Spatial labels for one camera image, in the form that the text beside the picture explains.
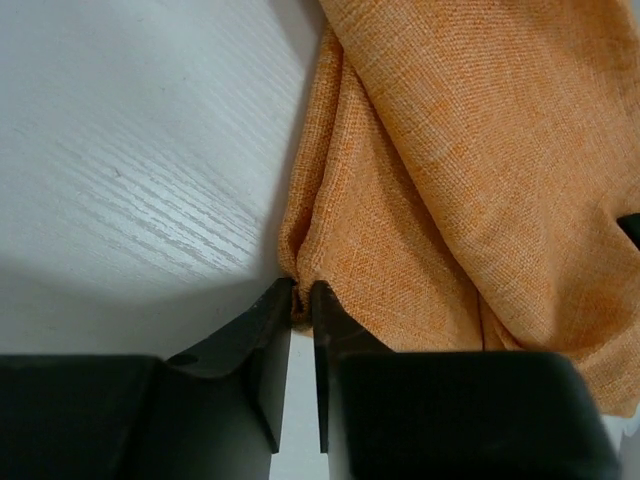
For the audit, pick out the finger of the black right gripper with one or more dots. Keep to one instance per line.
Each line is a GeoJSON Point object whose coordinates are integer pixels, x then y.
{"type": "Point", "coordinates": [630, 225]}

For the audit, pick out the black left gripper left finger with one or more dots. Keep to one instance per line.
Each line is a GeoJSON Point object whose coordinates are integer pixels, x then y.
{"type": "Point", "coordinates": [212, 411]}

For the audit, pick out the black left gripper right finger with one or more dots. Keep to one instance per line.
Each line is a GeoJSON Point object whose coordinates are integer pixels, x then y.
{"type": "Point", "coordinates": [449, 415]}

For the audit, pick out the orange cloth placemat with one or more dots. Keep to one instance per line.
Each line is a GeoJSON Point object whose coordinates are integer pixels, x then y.
{"type": "Point", "coordinates": [461, 174]}

